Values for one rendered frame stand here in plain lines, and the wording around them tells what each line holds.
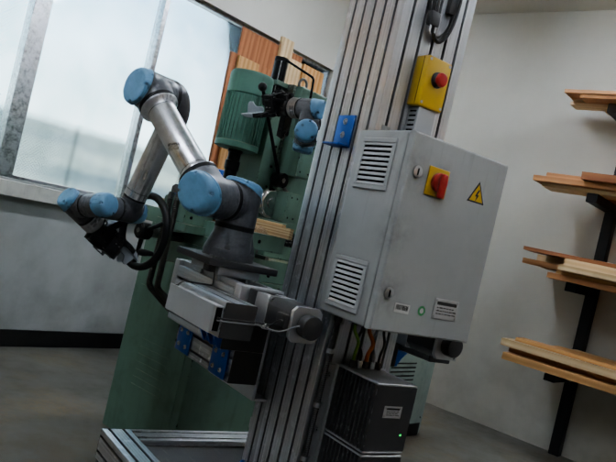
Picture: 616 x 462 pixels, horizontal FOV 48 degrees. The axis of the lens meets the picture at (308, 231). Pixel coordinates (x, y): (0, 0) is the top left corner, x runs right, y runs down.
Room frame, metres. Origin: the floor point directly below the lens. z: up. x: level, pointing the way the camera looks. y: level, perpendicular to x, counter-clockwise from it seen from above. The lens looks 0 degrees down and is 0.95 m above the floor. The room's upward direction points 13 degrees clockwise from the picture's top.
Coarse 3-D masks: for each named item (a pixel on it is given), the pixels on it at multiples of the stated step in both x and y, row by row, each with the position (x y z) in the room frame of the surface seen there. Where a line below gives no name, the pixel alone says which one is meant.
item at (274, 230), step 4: (256, 224) 2.59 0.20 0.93; (260, 224) 2.57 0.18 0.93; (264, 224) 2.56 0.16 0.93; (268, 224) 2.55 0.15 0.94; (268, 228) 2.55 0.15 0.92; (272, 228) 2.53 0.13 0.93; (276, 228) 2.52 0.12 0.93; (280, 228) 2.50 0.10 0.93; (284, 228) 2.49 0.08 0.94; (288, 228) 2.48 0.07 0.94; (268, 232) 2.54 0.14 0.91; (272, 232) 2.53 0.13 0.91; (276, 232) 2.52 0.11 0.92; (280, 232) 2.50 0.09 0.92; (284, 232) 2.49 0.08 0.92; (288, 232) 2.48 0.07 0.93; (292, 232) 2.48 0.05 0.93; (280, 236) 2.50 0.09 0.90; (284, 236) 2.49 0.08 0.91; (288, 236) 2.47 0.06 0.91
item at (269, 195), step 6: (264, 192) 2.72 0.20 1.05; (270, 192) 2.74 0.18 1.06; (276, 192) 2.76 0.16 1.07; (264, 198) 2.71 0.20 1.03; (270, 198) 2.74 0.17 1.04; (264, 204) 2.72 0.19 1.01; (270, 204) 2.74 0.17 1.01; (264, 210) 2.73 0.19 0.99; (270, 210) 2.76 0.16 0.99; (264, 216) 2.74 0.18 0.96; (270, 216) 2.76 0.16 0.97
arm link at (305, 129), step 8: (304, 120) 2.23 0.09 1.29; (312, 120) 2.23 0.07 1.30; (320, 120) 2.26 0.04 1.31; (296, 128) 2.23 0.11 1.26; (304, 128) 2.23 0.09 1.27; (312, 128) 2.23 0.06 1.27; (296, 136) 2.25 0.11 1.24; (304, 136) 2.23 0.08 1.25; (312, 136) 2.23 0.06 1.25; (304, 144) 2.32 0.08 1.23
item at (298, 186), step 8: (296, 88) 2.83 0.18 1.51; (304, 88) 2.82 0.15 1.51; (296, 96) 2.82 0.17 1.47; (304, 96) 2.82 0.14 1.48; (312, 96) 2.86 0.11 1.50; (320, 96) 2.89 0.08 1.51; (296, 120) 2.81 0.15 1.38; (288, 136) 2.82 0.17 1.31; (280, 160) 2.82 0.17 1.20; (280, 168) 2.82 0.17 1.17; (288, 176) 2.83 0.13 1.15; (288, 184) 2.84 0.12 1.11; (296, 184) 2.88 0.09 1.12; (304, 184) 2.92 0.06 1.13; (296, 192) 2.89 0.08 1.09; (304, 192) 2.93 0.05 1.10; (296, 216) 2.91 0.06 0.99; (288, 224) 2.88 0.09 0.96; (296, 224) 2.92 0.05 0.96; (288, 248) 2.91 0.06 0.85; (272, 256) 2.85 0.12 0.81; (280, 256) 2.88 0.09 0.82; (288, 256) 2.92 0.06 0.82
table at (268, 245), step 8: (152, 208) 2.76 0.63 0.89; (152, 216) 2.75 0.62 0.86; (176, 224) 2.50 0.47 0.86; (184, 224) 2.47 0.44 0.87; (208, 224) 2.53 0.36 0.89; (184, 232) 2.47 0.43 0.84; (192, 232) 2.49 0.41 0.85; (200, 232) 2.52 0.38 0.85; (208, 232) 2.52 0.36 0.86; (256, 232) 2.44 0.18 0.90; (256, 240) 2.44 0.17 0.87; (264, 240) 2.47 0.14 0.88; (272, 240) 2.50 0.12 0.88; (280, 240) 2.54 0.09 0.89; (256, 248) 2.45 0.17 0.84; (264, 248) 2.48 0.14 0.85; (272, 248) 2.51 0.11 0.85; (280, 248) 2.54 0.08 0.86
